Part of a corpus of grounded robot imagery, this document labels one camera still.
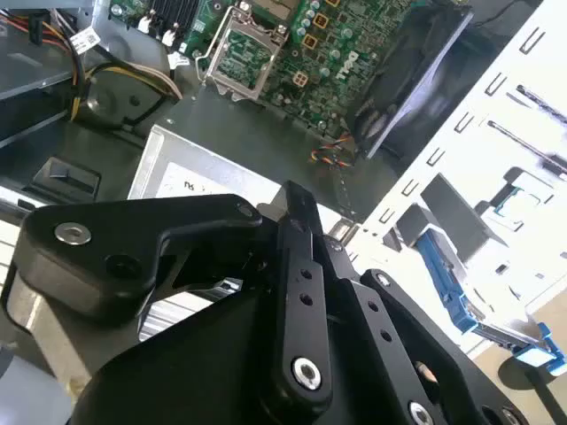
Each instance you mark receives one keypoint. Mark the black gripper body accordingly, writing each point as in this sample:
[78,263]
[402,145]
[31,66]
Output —
[186,380]

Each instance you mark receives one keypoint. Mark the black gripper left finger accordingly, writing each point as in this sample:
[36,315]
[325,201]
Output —
[133,221]

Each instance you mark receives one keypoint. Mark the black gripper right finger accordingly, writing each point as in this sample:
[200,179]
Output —
[376,321]

